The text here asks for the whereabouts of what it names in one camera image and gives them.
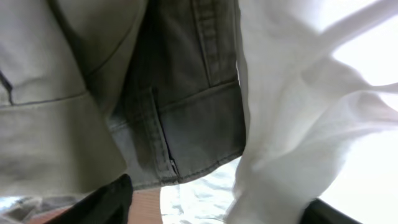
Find grey folded trousers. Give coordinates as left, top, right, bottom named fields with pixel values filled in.
left=109, top=0, right=246, bottom=190

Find white t-shirt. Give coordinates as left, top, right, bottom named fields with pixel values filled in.
left=226, top=1, right=397, bottom=223

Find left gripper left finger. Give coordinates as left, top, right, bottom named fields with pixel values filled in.
left=47, top=174, right=133, bottom=224

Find khaki folded trousers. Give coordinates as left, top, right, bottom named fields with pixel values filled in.
left=1, top=0, right=147, bottom=197

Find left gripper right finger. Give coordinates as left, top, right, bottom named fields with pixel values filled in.
left=300, top=199, right=361, bottom=224

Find light blue folded garment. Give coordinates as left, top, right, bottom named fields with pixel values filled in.
left=1, top=159, right=239, bottom=224

